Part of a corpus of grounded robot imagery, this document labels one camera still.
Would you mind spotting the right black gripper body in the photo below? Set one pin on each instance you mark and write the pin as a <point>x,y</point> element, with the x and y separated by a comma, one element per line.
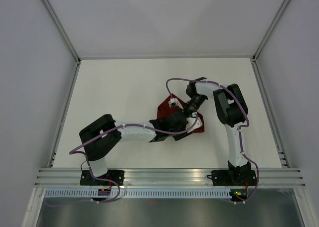
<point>194,104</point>

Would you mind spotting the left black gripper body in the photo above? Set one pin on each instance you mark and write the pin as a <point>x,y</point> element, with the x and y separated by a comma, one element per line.
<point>181,129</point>

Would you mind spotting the dark red cloth napkin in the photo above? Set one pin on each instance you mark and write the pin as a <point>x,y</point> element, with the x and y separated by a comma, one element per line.
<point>164,110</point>

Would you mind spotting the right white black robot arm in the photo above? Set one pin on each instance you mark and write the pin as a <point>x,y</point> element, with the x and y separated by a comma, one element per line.
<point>232,112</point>

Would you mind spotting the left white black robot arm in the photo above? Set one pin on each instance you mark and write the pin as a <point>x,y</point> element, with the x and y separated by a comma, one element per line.
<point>101,136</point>

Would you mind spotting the rear aluminium frame bar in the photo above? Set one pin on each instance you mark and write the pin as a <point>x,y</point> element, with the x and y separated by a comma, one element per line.
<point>165,57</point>

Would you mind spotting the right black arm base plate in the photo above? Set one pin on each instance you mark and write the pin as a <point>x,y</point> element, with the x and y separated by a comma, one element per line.
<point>223,178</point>

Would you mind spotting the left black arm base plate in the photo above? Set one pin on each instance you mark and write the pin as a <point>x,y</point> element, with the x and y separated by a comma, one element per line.
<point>115,175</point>

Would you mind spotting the aluminium mounting rail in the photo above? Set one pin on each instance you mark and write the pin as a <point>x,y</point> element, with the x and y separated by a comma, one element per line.
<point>269,178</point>

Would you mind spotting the right aluminium frame post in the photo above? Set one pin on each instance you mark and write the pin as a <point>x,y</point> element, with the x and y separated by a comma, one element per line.
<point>271,28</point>

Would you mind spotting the aluminium frame post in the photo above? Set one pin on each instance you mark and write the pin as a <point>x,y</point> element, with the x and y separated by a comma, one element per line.
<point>271,28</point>
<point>58,25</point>

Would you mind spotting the white slotted cable duct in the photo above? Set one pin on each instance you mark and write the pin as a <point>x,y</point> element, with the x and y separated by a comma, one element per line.
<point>222,193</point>

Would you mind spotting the left aluminium frame post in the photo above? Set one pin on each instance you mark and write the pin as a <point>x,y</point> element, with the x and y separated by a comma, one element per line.
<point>58,25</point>

